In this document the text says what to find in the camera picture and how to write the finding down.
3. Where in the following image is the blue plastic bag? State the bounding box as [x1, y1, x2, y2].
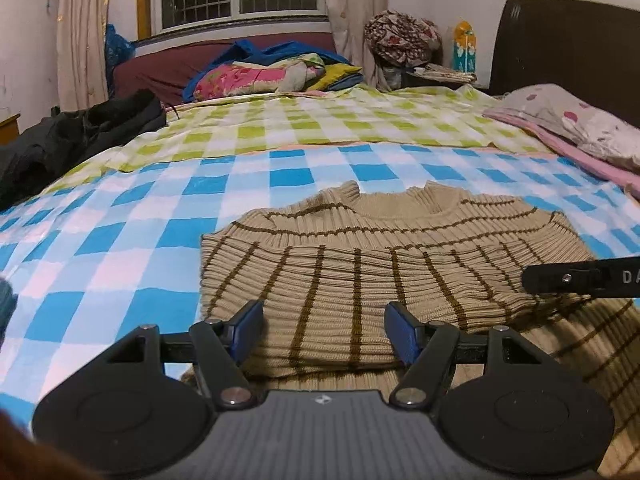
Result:
[103, 23, 137, 69]

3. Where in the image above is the wooden cabinet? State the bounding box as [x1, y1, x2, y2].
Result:
[0, 113, 22, 147]

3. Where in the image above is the dark wooden headboard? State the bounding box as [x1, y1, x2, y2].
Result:
[488, 0, 640, 127]

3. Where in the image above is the black jacket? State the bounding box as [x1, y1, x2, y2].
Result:
[0, 89, 167, 211]

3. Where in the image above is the white polka dot pillow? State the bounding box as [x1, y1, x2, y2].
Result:
[500, 83, 640, 171]

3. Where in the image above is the pink pillow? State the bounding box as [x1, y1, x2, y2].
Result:
[482, 107, 640, 202]

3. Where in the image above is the colourful folded bedding pile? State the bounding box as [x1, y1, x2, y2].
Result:
[182, 39, 353, 103]

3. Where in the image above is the yellow folded cloth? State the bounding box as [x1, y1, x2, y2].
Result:
[320, 62, 364, 92]

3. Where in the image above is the yellow and blue carton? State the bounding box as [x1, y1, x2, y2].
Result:
[452, 20, 476, 74]

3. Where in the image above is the nightstand with papers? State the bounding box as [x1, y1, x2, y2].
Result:
[375, 62, 479, 92]

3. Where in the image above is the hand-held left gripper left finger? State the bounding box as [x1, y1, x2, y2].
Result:
[102, 300, 265, 409]

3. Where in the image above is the pink floral quilt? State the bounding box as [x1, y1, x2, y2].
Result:
[192, 63, 288, 101]

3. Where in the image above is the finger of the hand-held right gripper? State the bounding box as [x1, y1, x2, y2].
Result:
[521, 257, 607, 295]

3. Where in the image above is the maroon padded bed end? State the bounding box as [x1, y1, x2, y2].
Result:
[111, 31, 336, 107]

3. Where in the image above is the blue checkered plastic sheet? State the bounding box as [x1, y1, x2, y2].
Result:
[0, 142, 640, 431]

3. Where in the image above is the beige curtain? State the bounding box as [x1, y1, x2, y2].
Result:
[320, 0, 392, 93]
[55, 0, 114, 113]

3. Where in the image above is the floral cloth bundle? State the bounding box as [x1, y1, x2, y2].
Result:
[364, 9, 442, 67]

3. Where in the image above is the dark teal cloth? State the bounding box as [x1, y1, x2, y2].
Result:
[0, 275, 19, 349]

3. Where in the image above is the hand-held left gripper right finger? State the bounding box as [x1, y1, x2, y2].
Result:
[384, 301, 551, 409]

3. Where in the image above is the beige brown-striped knit sweater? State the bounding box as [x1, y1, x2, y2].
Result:
[181, 180, 640, 478]

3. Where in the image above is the green checkered bed sheet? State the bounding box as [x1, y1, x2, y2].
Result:
[37, 84, 556, 196]

